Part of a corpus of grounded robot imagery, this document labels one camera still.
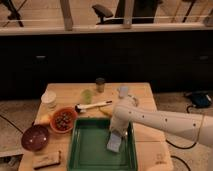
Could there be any green plastic tray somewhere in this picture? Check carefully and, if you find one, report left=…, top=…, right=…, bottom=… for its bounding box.
left=67, top=118, right=138, bottom=171

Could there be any white lidded cup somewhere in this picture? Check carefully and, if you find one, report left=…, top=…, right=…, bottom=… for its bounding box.
left=41, top=91, right=56, bottom=109

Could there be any wooden block brush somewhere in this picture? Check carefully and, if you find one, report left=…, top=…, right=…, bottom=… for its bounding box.
left=33, top=151, right=61, bottom=169

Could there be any yellow banana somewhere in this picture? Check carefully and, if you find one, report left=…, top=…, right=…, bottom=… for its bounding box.
left=99, top=107, right=113, bottom=117

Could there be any yellow fruit piece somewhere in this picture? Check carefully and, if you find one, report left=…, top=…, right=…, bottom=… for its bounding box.
left=39, top=115, right=51, bottom=125

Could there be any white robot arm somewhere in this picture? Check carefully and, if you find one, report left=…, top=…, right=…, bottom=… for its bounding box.
left=110, top=96, right=213, bottom=147

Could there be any brown spice jar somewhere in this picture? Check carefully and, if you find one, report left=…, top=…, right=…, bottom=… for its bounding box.
left=95, top=78, right=105, bottom=93

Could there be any grey blue sponge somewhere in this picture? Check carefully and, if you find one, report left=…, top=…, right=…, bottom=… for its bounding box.
left=107, top=133, right=122, bottom=153

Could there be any dark bag on floor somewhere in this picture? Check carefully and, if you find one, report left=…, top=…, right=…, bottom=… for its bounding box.
left=185, top=92, right=212, bottom=108

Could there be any green translucent cup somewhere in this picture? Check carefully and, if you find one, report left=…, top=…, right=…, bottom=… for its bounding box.
left=82, top=89, right=92, bottom=104

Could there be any dark cabinet counter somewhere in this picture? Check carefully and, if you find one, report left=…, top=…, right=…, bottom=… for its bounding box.
left=0, top=31, right=213, bottom=100

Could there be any dark purple bowl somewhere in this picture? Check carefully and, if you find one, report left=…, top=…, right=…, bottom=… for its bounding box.
left=21, top=125, right=50, bottom=151

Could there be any black office chair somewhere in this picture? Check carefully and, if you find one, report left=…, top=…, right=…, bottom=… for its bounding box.
left=92, top=4, right=123, bottom=25

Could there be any pale blue small cup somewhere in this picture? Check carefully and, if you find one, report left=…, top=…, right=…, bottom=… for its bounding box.
left=118, top=86, right=129, bottom=98

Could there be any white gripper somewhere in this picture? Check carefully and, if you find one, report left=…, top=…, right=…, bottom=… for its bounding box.
left=110, top=117, right=129, bottom=137

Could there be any orange bowl with nuts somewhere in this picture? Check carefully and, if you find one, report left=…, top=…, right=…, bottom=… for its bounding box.
left=50, top=107, right=78, bottom=134

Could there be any black floor cable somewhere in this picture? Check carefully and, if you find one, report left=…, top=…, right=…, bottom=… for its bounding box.
left=165, top=138, right=199, bottom=151

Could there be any white handled tool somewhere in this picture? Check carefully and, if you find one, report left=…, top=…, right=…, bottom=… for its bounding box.
left=75, top=101, right=112, bottom=113

